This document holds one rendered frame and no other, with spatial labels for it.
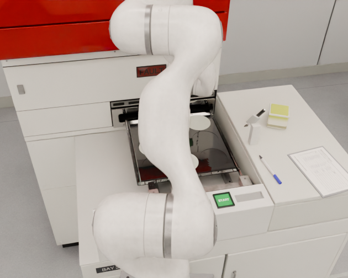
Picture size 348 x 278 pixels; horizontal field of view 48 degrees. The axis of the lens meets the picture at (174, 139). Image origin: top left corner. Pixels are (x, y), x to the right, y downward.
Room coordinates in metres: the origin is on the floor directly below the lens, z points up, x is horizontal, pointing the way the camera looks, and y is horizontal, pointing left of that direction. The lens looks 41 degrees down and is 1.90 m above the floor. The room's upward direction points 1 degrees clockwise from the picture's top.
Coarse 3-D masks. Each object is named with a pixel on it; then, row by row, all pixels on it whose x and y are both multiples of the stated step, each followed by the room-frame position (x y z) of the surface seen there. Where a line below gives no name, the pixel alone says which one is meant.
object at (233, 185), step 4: (224, 184) 0.95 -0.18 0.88; (228, 184) 0.95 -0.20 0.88; (232, 184) 0.95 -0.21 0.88; (236, 184) 0.95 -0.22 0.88; (204, 188) 0.93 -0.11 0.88; (208, 188) 0.93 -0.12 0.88; (212, 188) 0.93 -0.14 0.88; (216, 188) 0.93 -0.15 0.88; (220, 188) 0.93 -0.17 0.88; (224, 188) 0.93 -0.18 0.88; (228, 188) 0.93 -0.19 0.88
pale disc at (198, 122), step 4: (192, 116) 1.31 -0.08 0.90; (196, 116) 1.32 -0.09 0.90; (200, 116) 1.32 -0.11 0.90; (204, 116) 1.32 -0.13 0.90; (192, 120) 1.29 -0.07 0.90; (196, 120) 1.29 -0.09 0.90; (200, 120) 1.29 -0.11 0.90; (204, 120) 1.29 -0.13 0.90; (208, 120) 1.29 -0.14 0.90; (192, 124) 1.26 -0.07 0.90; (196, 124) 1.26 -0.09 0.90; (200, 124) 1.26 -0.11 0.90; (204, 124) 1.26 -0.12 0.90; (208, 124) 1.26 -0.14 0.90; (192, 128) 1.24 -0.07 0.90; (196, 128) 1.24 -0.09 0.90; (200, 128) 1.24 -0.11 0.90; (204, 128) 1.24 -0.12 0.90
